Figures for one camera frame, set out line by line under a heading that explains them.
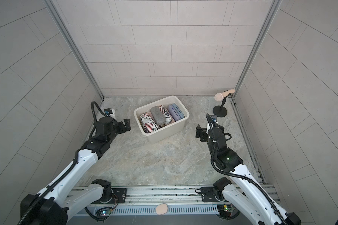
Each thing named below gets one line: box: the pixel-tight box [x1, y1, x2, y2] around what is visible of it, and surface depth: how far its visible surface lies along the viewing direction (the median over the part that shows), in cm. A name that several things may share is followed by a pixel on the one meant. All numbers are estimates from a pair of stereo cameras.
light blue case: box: [171, 103, 185, 120], surface depth 94 cm
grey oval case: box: [150, 105, 167, 125], surface depth 88 cm
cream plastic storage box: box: [133, 95, 190, 144], surface depth 88 cm
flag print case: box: [158, 105, 173, 126], surface depth 88 cm
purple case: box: [168, 104, 182, 122], surface depth 92 cm
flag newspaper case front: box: [139, 112, 159, 134], surface depth 84 cm
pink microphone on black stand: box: [212, 89, 236, 118], surface depth 98 cm
